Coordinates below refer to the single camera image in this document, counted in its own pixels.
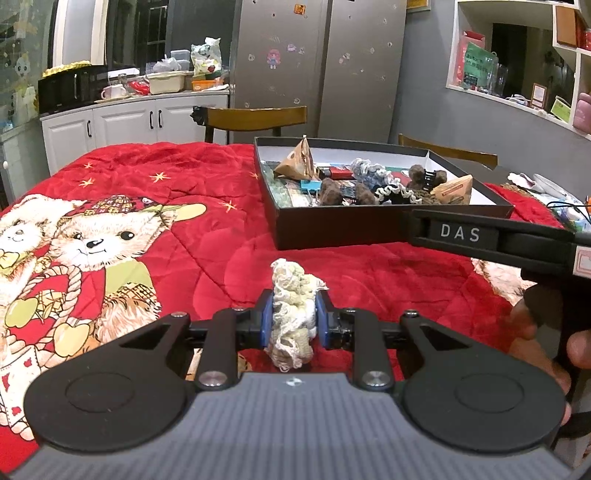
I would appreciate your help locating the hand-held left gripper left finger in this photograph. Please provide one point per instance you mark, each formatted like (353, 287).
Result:
(266, 323)

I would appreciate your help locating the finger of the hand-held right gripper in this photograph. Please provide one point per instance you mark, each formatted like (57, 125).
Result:
(419, 228)

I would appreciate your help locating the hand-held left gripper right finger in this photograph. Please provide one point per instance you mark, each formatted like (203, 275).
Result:
(323, 323)

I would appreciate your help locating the cream scrunchie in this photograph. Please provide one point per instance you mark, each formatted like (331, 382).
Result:
(293, 314)

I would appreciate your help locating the black white scrunchie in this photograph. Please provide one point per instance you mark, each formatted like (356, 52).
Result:
(397, 194)

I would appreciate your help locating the plain brown triangular packet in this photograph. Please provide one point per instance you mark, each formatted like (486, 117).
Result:
(455, 191)

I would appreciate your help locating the brown fuzzy hair claw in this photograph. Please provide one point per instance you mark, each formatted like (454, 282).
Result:
(425, 175)

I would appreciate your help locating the black cardboard box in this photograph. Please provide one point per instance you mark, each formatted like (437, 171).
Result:
(346, 226)

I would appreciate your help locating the grey white scrunchie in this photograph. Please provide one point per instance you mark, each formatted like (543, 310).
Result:
(369, 170)

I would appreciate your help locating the brown fuzzy hair clip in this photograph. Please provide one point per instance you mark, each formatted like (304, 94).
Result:
(341, 193)

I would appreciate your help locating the blue binder clip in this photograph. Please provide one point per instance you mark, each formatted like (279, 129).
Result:
(310, 185)

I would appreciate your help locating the dotted brown triangular packet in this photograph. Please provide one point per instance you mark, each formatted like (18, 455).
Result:
(295, 164)

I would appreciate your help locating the person's right hand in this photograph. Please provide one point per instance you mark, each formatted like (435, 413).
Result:
(535, 355)

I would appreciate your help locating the pile of assorted packets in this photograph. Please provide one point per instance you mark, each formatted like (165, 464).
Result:
(549, 194)

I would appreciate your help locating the wooden chair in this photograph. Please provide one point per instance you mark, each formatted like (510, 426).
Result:
(452, 154)
(258, 117)

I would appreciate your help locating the red printed blanket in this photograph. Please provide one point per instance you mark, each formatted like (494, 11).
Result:
(207, 230)

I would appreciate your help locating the pink jar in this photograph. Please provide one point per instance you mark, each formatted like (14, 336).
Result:
(584, 113)

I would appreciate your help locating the green box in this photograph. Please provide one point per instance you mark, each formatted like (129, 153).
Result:
(480, 67)

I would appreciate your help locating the red box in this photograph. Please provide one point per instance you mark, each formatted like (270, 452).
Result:
(461, 55)

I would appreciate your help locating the silver refrigerator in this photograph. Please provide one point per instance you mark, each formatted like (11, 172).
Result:
(323, 69)

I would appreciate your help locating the pink fridge sticker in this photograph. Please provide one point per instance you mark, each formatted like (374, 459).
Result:
(274, 58)

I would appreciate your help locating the white kitchen cabinet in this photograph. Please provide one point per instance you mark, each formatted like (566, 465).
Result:
(129, 124)

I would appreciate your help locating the orange plastic tub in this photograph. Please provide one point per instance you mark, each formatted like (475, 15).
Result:
(203, 85)

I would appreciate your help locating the beige plastic basin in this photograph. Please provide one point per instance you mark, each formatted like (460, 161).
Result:
(166, 83)

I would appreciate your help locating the white plastic bags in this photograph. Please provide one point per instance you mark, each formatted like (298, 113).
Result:
(206, 57)

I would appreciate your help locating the white cup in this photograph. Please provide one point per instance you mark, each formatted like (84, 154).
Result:
(113, 92)

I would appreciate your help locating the black microwave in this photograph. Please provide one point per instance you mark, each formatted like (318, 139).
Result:
(69, 90)

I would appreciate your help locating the yellow item on microwave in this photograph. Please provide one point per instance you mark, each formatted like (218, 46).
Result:
(64, 69)

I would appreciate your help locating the glass door with stickers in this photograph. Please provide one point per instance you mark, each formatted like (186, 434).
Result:
(21, 60)

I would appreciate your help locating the white wall shelf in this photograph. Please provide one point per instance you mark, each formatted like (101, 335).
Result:
(521, 99)

